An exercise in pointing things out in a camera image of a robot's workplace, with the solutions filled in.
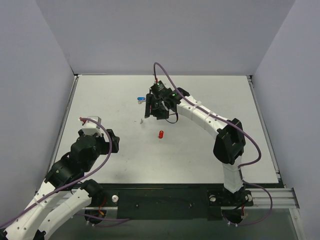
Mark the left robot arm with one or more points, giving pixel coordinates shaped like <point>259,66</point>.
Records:
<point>45,215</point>

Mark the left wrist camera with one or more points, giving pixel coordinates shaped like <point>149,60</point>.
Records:
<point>90,128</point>

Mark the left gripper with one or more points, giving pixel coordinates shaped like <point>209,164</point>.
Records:
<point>113,142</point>

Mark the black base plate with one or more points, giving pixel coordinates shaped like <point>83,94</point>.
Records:
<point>171,201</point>

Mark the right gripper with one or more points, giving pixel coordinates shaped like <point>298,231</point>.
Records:
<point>152,104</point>

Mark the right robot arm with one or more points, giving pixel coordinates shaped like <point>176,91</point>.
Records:
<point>229,141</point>

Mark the red key tag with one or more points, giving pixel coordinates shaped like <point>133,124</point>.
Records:
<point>161,134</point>

